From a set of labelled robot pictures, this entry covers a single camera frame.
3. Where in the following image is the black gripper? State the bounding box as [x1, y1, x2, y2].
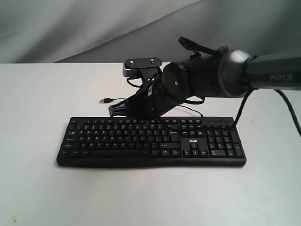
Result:
[108, 80, 186, 118]

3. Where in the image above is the black Acer keyboard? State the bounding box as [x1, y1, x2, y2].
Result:
[56, 116, 246, 168]

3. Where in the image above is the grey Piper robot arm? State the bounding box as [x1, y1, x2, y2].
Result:
[109, 37, 301, 119]

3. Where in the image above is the grey backdrop cloth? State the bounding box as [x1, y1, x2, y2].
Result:
[0, 0, 301, 63]

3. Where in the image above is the black usb cable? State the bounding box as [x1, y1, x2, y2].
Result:
[98, 97, 204, 118]

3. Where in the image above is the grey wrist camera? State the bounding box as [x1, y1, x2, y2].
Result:
[122, 57, 162, 80]

